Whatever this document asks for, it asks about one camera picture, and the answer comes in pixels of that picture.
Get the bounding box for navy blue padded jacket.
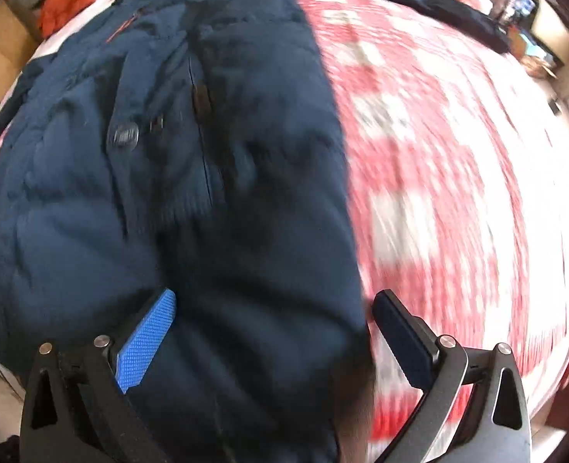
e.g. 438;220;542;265
0;0;508;462

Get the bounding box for red white checkered mat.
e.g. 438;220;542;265
0;0;569;459

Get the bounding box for cluttered bags pile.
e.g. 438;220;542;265
462;0;569;78

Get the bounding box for pastel plaid bed sheet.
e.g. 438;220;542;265
0;0;442;137

